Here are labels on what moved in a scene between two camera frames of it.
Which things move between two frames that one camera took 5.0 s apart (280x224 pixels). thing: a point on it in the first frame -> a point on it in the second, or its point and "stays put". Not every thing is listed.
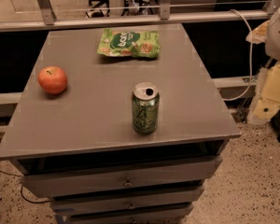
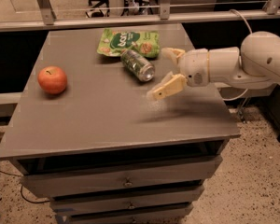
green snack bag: (133, 44) stays put
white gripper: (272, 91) -> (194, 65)
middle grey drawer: (182, 196) stays put
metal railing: (49, 20) stays put
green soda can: (146, 108) -> (138, 67)
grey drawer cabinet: (119, 139) stays put
